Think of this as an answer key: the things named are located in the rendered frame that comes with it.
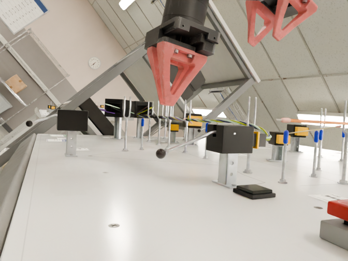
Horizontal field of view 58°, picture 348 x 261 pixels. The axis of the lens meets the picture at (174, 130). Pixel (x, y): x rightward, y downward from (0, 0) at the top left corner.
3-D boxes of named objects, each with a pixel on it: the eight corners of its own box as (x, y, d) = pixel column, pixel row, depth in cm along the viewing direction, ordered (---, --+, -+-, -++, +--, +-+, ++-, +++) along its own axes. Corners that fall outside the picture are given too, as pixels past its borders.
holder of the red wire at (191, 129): (191, 142, 115) (193, 113, 114) (200, 146, 102) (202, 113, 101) (177, 142, 114) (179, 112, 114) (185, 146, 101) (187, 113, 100)
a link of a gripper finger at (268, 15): (255, 57, 55) (275, 13, 56) (287, 52, 48) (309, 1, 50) (228, 35, 52) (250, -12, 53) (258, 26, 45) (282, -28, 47)
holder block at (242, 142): (205, 149, 47) (207, 124, 47) (234, 149, 50) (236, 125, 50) (221, 154, 44) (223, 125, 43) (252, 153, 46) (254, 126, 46)
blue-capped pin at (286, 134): (275, 182, 51) (279, 129, 51) (282, 181, 52) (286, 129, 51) (282, 184, 50) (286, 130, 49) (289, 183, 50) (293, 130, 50)
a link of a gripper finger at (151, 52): (178, 110, 46) (190, 48, 46) (204, 111, 40) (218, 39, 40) (135, 100, 43) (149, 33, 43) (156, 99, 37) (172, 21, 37)
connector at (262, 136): (230, 144, 49) (231, 131, 49) (252, 144, 51) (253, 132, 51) (244, 146, 46) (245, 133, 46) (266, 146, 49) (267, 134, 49)
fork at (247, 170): (246, 173, 57) (251, 96, 56) (240, 172, 59) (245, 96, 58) (255, 173, 58) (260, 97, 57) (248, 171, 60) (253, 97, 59)
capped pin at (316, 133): (319, 177, 57) (322, 130, 56) (310, 177, 57) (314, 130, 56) (315, 176, 58) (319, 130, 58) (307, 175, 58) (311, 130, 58)
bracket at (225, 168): (211, 181, 49) (213, 149, 48) (223, 180, 50) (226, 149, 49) (229, 188, 45) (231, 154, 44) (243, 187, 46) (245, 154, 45)
